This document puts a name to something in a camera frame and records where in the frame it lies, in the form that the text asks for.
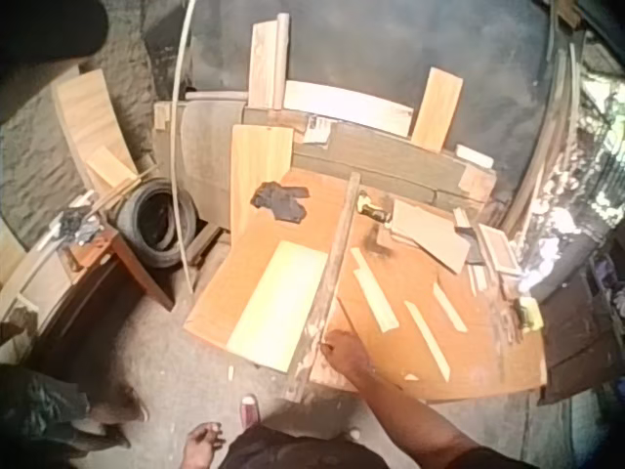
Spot person's left hand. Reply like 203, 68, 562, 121
181, 422, 228, 469

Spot person's right hand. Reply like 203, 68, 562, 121
317, 330, 376, 386

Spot pale plywood sheet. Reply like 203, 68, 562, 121
227, 240, 329, 375

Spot long rough wooden batten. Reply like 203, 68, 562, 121
282, 171, 362, 403

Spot long thin pale wood strip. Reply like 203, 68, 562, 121
402, 300, 451, 383

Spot short pale wood strip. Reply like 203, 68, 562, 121
432, 282, 468, 332

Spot brown plywood offcut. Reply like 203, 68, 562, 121
389, 198, 472, 275

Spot black crumpled cloth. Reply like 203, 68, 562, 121
250, 181, 311, 225

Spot thin wood slats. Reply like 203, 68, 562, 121
466, 262, 492, 298

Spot orange plywood panel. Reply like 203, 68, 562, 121
228, 124, 295, 245

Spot dark long wooden board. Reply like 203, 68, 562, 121
292, 121, 469, 206

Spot small framed wooden panel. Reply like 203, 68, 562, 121
477, 223, 522, 278

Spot wooden cabinet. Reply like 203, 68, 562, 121
0, 224, 176, 353

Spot yellow sanding block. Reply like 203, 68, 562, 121
513, 296, 545, 334

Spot black rubber tyre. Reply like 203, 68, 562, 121
116, 178, 199, 270

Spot crumpled white paper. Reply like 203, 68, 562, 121
302, 115, 338, 147

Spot grey-brown hardboard panel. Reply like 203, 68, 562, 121
178, 97, 245, 229

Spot small pale wood block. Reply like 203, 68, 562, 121
454, 144, 494, 170

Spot white curved board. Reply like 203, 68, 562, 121
282, 80, 413, 138

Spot white curved pipe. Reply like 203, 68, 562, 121
170, 0, 199, 294

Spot heap of clutter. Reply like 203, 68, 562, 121
51, 204, 106, 270

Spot dark shelf with clutter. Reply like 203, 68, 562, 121
539, 253, 625, 406

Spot upright orange wooden plank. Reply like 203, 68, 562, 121
410, 66, 464, 152

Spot upright pale wooden plank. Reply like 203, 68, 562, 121
247, 21, 280, 111

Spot round wooden pole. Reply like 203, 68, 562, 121
271, 13, 292, 111

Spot bundle of wood strips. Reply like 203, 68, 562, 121
502, 41, 585, 235

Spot curved light plywood board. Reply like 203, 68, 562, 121
52, 67, 141, 196

